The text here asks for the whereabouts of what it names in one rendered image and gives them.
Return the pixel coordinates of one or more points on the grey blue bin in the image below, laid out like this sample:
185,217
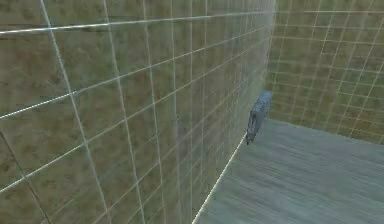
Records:
257,116

